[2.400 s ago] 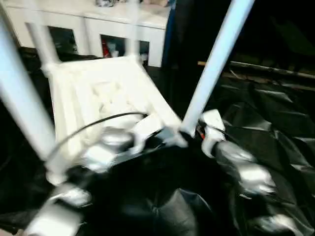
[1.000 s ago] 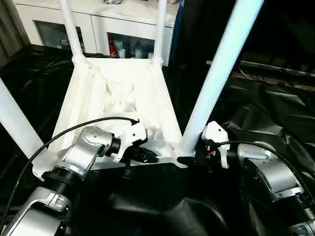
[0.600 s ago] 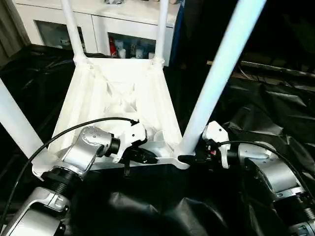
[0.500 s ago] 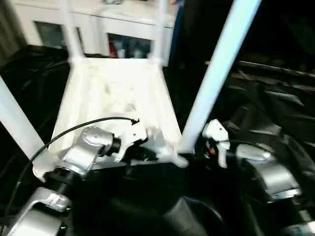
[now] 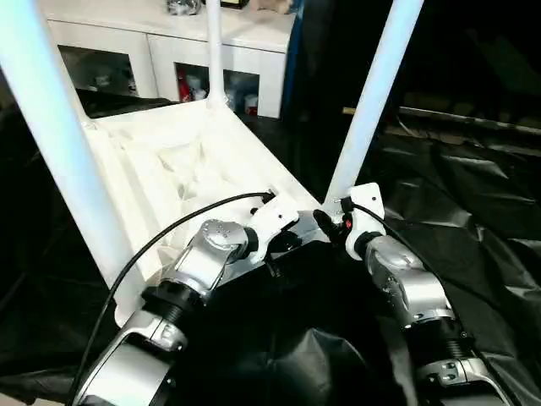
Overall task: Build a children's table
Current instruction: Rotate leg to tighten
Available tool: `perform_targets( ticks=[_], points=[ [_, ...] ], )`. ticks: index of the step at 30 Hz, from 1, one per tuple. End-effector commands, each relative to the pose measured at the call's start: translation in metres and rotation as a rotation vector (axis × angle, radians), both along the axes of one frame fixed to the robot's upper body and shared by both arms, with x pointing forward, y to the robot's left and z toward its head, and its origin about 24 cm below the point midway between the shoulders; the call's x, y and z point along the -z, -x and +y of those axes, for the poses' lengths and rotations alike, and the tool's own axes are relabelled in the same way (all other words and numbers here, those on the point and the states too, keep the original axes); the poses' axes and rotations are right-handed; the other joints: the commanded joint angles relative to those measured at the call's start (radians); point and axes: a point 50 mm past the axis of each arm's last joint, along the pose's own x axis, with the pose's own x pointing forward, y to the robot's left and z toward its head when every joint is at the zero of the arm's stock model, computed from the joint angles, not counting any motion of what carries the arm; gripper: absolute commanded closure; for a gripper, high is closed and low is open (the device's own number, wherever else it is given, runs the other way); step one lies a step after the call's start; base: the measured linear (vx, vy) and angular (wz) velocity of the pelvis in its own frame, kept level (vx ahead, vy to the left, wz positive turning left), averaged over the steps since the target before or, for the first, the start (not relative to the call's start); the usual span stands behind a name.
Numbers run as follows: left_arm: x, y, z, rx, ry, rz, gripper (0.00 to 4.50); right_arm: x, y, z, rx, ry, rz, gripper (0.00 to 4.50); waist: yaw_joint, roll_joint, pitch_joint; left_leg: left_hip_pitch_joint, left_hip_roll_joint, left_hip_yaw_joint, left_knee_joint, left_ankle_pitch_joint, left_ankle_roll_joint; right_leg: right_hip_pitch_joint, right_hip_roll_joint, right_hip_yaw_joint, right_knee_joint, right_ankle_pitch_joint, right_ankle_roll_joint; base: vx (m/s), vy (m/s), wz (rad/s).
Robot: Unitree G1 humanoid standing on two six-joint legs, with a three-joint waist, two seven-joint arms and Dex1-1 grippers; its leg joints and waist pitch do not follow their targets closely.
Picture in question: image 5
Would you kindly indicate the white plastic table top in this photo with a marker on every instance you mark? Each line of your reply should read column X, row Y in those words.
column 186, row 161

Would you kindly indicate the black plastic mat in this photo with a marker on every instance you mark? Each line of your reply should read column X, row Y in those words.
column 473, row 220

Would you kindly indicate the black low bench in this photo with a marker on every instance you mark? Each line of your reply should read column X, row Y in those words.
column 473, row 118

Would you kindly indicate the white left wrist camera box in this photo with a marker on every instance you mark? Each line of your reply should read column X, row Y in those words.
column 275, row 216

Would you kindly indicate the white plastic table leg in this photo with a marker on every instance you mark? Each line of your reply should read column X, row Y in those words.
column 214, row 51
column 51, row 110
column 376, row 85

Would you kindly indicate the small red bottle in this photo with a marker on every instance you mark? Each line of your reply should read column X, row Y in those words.
column 180, row 85

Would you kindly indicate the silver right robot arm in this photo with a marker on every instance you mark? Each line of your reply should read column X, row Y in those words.
column 406, row 288

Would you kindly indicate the white glass-door cabinet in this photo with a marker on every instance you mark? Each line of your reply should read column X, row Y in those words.
column 169, row 34

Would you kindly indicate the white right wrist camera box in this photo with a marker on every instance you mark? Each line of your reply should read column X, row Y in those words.
column 363, row 199

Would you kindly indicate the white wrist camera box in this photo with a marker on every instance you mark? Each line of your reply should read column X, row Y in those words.
column 275, row 216
column 363, row 199

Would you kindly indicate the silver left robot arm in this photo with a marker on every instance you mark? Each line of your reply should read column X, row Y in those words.
column 211, row 249

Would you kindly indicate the small gold label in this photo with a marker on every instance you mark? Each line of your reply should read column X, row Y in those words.
column 348, row 110

